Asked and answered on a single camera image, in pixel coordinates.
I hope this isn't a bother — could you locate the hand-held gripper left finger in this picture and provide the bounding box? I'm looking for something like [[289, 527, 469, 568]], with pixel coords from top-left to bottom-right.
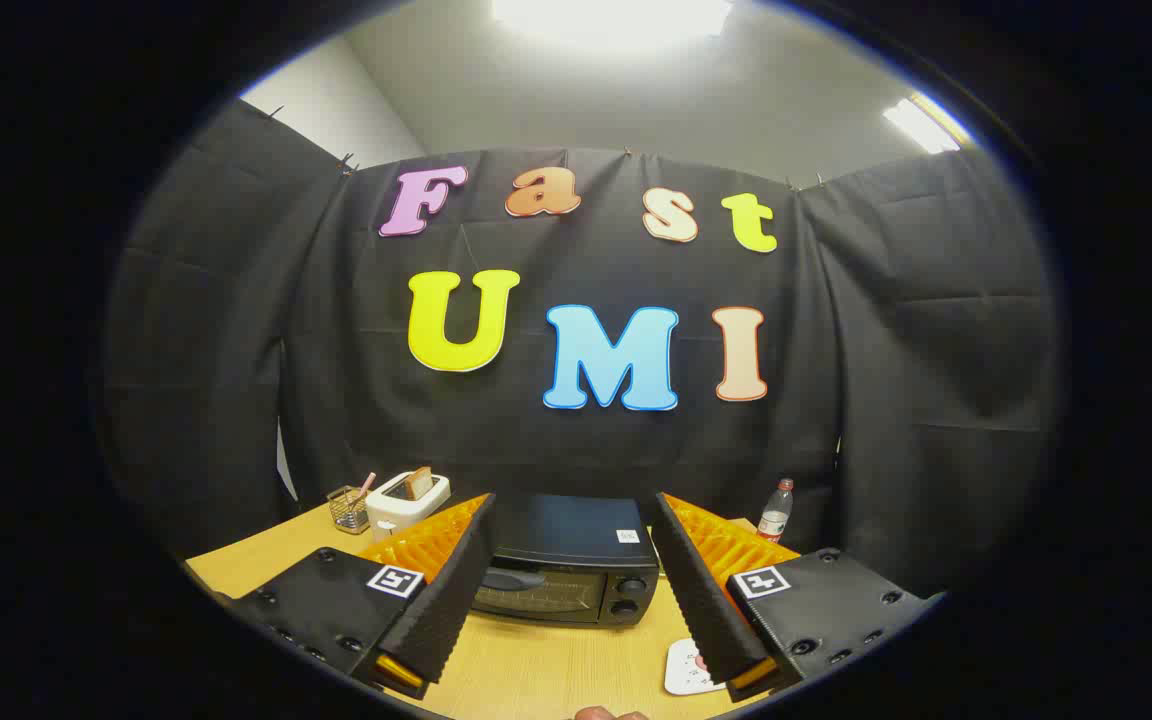
[[226, 492, 497, 701]]

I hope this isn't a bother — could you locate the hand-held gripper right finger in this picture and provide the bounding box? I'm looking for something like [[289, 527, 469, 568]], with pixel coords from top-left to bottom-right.
[[648, 492, 942, 703]]

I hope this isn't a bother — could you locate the white square food plate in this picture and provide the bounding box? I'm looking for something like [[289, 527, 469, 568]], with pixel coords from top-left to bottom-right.
[[664, 638, 729, 697]]

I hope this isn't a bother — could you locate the black toaster oven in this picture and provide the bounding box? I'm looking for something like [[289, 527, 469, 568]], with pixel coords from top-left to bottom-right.
[[471, 492, 662, 628]]

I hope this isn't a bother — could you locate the white pop-up toaster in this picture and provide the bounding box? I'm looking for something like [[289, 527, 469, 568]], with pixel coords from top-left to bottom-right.
[[366, 470, 452, 544]]

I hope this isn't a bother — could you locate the clear water bottle red label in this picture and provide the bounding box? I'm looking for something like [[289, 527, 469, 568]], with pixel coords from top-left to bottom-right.
[[758, 478, 795, 544]]

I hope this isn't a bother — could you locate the small ceiling light panel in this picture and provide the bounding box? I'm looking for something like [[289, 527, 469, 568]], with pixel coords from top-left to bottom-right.
[[883, 95, 967, 154]]

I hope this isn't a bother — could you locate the large ceiling light panel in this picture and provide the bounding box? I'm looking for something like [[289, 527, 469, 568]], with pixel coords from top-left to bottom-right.
[[491, 0, 734, 46]]

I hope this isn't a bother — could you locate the wire mesh holder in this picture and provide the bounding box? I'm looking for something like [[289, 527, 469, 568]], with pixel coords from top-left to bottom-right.
[[327, 485, 373, 535]]

